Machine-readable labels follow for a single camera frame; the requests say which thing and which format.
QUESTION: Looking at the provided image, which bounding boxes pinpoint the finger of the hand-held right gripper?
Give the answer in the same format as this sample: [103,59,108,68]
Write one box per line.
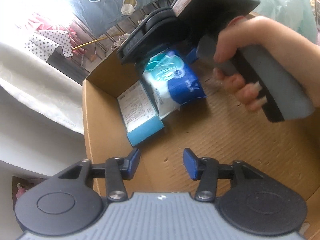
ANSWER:
[186,47,200,64]

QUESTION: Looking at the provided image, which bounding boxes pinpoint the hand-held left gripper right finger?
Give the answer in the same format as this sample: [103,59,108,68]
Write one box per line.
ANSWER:
[183,148,269,203]

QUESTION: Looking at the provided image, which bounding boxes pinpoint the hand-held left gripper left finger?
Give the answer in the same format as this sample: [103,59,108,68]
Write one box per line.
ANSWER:
[54,148,140,202]

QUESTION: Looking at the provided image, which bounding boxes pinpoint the blue white tissue packet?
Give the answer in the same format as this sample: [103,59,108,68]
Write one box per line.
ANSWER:
[142,49,208,119]

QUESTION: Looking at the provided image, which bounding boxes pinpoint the large cardboard box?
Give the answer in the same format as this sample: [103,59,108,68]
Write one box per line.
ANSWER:
[82,11,320,240]

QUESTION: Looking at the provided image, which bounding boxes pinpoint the person's right forearm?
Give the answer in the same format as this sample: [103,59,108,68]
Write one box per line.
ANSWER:
[275,22,320,102]

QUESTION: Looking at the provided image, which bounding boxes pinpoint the pink soft item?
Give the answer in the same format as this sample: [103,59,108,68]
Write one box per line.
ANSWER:
[16,182,28,198]

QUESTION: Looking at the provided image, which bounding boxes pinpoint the person's right hand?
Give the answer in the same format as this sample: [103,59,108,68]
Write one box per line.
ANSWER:
[214,16,288,112]

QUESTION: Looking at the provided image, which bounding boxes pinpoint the light blue carton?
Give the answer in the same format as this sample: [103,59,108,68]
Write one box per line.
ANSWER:
[117,81,165,147]

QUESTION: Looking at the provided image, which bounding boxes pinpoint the green plastic bag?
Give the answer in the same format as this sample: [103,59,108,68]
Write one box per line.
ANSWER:
[250,0,320,43]

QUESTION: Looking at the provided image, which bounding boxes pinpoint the metal window railing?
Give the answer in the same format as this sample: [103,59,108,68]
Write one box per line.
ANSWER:
[75,2,175,68]

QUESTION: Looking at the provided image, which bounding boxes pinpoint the grey printed blanket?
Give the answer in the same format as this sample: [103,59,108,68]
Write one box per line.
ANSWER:
[60,0,175,40]

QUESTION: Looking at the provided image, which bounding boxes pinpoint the yellow stick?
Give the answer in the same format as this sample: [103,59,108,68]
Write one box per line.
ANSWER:
[72,36,110,50]

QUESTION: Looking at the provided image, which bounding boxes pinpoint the pink hanging clothes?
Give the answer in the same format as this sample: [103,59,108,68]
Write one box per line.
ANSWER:
[22,12,85,55]

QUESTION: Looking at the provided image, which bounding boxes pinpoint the dark hanging cloth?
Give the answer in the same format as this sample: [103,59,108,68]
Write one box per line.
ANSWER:
[47,45,75,67]

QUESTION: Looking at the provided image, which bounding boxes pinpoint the white curtain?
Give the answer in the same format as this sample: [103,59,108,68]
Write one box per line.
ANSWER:
[0,40,84,135]

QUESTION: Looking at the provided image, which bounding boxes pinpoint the star print cloth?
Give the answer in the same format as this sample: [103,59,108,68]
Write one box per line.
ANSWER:
[25,29,74,60]

